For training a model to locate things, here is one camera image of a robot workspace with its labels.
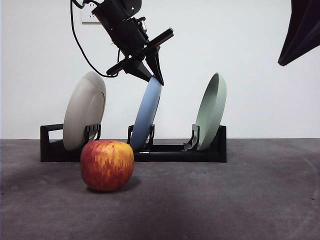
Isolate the red yellow apple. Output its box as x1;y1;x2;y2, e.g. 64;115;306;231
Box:
80;139;135;193

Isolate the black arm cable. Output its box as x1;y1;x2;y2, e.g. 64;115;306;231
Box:
70;0;112;78

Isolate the blue plate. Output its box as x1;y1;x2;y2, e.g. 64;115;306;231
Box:
129;76;161;152

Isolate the black plate rack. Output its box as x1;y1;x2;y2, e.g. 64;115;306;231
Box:
39;123;228;163

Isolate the green plate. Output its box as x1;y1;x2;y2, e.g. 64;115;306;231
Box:
194;72;228;152

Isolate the white wall socket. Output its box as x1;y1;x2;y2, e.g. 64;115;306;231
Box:
81;7;102;25

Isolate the white plate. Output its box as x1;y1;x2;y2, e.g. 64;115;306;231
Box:
62;71;107;151

